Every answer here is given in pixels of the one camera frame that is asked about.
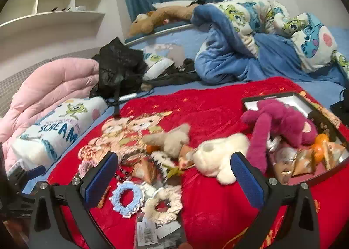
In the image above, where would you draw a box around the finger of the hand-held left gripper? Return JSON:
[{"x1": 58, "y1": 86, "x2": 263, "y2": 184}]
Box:
[{"x1": 23, "y1": 165, "x2": 47, "y2": 185}]

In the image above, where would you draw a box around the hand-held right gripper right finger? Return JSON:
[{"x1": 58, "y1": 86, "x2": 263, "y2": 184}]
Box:
[{"x1": 230, "y1": 151, "x2": 321, "y2": 249}]

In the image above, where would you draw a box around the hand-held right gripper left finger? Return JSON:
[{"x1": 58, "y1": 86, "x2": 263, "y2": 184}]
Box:
[{"x1": 27, "y1": 151, "x2": 120, "y2": 249}]

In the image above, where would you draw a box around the pink knitted scrunchie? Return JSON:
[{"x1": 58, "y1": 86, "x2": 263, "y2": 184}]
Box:
[{"x1": 77, "y1": 144, "x2": 102, "y2": 179}]

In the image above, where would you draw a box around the brown triangular snack packet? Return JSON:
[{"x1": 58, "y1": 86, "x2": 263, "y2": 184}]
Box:
[
  {"x1": 293, "y1": 151, "x2": 317, "y2": 178},
  {"x1": 178, "y1": 144, "x2": 197, "y2": 169},
  {"x1": 131, "y1": 156, "x2": 158, "y2": 182},
  {"x1": 323, "y1": 141, "x2": 347, "y2": 171}
]

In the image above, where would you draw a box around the blue knitted scrunchie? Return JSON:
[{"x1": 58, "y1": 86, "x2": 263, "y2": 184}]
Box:
[{"x1": 110, "y1": 181, "x2": 144, "y2": 217}]

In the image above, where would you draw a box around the white plush toy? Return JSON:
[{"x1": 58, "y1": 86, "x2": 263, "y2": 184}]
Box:
[{"x1": 192, "y1": 132, "x2": 250, "y2": 185}]

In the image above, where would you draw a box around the white printed bolster pillow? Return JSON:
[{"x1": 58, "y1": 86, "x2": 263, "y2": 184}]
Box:
[{"x1": 12, "y1": 97, "x2": 109, "y2": 171}]

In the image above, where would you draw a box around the cream knitted scrunchie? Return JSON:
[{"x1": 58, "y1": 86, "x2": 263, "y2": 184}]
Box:
[{"x1": 141, "y1": 185, "x2": 184, "y2": 225}]

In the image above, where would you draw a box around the white fluffy hair claw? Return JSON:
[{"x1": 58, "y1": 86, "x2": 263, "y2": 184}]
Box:
[{"x1": 149, "y1": 151, "x2": 178, "y2": 179}]

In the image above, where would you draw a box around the magenta plush bear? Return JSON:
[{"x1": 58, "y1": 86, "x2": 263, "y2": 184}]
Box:
[{"x1": 241, "y1": 99, "x2": 318, "y2": 174}]

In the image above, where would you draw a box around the clear labelled plastic packet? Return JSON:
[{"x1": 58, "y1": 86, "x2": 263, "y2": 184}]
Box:
[{"x1": 134, "y1": 212, "x2": 186, "y2": 249}]

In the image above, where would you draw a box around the red printed blanket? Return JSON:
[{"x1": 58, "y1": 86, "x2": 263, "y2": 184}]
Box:
[{"x1": 48, "y1": 76, "x2": 349, "y2": 249}]

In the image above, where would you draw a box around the beige fluffy plush toy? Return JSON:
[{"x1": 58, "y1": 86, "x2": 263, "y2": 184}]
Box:
[{"x1": 141, "y1": 123, "x2": 192, "y2": 159}]

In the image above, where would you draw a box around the pink quilt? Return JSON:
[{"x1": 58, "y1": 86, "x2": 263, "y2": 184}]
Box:
[{"x1": 0, "y1": 57, "x2": 100, "y2": 168}]

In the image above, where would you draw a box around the white marker pen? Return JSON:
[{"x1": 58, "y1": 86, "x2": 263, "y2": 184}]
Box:
[{"x1": 119, "y1": 92, "x2": 137, "y2": 102}]

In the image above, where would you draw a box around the black tray box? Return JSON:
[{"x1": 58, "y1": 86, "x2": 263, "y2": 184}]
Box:
[{"x1": 241, "y1": 91, "x2": 349, "y2": 185}]

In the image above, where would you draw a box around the black bag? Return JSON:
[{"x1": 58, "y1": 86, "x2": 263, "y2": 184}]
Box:
[{"x1": 329, "y1": 88, "x2": 349, "y2": 127}]

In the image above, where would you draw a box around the black puffer jacket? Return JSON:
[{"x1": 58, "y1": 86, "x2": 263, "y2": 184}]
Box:
[{"x1": 91, "y1": 37, "x2": 149, "y2": 100}]

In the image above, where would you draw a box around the dark cloth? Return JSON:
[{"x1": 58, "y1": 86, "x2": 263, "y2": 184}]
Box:
[{"x1": 144, "y1": 58, "x2": 203, "y2": 91}]

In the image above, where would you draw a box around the blue cartoon printed blanket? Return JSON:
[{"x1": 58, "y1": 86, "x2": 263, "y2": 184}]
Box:
[{"x1": 190, "y1": 0, "x2": 349, "y2": 84}]

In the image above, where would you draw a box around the small white printed pillow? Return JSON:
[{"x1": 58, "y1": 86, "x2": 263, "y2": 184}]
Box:
[{"x1": 141, "y1": 45, "x2": 175, "y2": 81}]

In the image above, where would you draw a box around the blue bed sheet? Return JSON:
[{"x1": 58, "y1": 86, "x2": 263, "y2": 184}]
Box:
[{"x1": 104, "y1": 24, "x2": 349, "y2": 119}]

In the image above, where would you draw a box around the brown plush bear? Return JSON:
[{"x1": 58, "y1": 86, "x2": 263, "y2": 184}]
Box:
[{"x1": 128, "y1": 3, "x2": 201, "y2": 37}]

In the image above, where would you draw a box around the pink bead bracelet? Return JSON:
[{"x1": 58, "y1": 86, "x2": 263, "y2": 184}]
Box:
[{"x1": 115, "y1": 167, "x2": 130, "y2": 185}]

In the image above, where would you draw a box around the small white keychain toy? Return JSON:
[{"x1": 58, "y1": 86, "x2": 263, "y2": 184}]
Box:
[{"x1": 267, "y1": 135, "x2": 282, "y2": 152}]

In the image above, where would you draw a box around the green knot hair tie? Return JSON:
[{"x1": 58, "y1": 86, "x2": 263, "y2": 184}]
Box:
[{"x1": 166, "y1": 166, "x2": 185, "y2": 179}]

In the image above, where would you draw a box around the black strap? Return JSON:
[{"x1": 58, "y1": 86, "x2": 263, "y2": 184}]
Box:
[{"x1": 112, "y1": 86, "x2": 122, "y2": 119}]

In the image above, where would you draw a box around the white wall shelf unit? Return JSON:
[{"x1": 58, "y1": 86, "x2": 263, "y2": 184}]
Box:
[{"x1": 0, "y1": 0, "x2": 113, "y2": 46}]

